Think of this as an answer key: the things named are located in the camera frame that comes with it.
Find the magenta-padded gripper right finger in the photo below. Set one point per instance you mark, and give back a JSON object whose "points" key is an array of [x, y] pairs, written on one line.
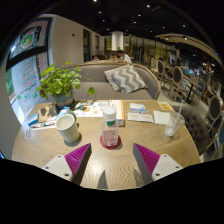
{"points": [[148, 160]]}

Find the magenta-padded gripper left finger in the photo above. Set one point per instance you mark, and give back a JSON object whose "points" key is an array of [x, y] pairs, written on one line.
{"points": [[75, 160]]}

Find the clear plastic water bottle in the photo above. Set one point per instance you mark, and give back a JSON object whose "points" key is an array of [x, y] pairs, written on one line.
{"points": [[110, 131]]}

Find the pale green ceramic mug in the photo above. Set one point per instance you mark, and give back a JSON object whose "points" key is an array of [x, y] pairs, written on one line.
{"points": [[68, 130]]}

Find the flat round red coaster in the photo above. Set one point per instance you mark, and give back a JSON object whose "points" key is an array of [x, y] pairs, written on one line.
{"points": [[115, 146]]}

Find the clear plastic cup with straw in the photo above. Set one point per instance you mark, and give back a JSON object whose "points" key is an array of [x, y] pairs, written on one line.
{"points": [[173, 125]]}

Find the white napkin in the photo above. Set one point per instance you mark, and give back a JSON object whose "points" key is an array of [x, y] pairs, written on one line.
{"points": [[161, 117]]}

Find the white and blue box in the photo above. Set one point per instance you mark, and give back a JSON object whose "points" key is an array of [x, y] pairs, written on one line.
{"points": [[63, 111]]}

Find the printed menu sheet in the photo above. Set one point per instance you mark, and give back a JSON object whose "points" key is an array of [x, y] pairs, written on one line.
{"points": [[88, 109]]}

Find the small blue white packet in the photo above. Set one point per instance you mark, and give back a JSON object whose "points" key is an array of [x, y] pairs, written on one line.
{"points": [[137, 107]]}

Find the yellow square card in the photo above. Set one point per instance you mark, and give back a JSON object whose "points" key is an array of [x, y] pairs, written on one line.
{"points": [[165, 106]]}

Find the flat blue card box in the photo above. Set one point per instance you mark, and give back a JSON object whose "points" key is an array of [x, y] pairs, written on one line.
{"points": [[33, 119]]}

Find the grey upholstered sofa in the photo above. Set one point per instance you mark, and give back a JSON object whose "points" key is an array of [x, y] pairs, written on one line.
{"points": [[96, 86]]}

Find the green potted plant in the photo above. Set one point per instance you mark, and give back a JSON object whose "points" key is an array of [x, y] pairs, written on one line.
{"points": [[60, 81]]}

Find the grey white chevron cushion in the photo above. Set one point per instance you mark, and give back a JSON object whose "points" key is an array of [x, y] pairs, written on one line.
{"points": [[126, 78]]}

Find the group of dining chairs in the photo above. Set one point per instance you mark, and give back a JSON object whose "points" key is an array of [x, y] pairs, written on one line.
{"points": [[180, 80]]}

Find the person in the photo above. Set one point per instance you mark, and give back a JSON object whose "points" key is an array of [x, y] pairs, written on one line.
{"points": [[124, 57]]}

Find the framed food poster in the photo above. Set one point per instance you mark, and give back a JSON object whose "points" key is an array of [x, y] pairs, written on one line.
{"points": [[30, 38]]}

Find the group of ceiling lights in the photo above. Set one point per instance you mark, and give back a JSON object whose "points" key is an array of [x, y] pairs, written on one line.
{"points": [[148, 6]]}

